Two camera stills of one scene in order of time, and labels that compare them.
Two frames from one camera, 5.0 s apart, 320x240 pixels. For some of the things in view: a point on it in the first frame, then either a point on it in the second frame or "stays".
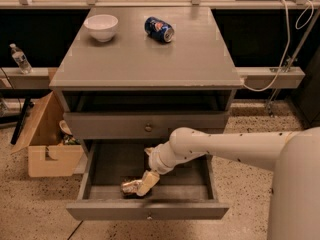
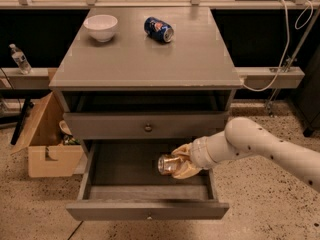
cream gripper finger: (150, 150) -> (185, 149)
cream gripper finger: (149, 180) -> (185, 171)
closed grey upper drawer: (140, 125) stays
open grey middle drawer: (183, 192) stays
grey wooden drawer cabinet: (133, 93) stays
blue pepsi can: (159, 29) stays
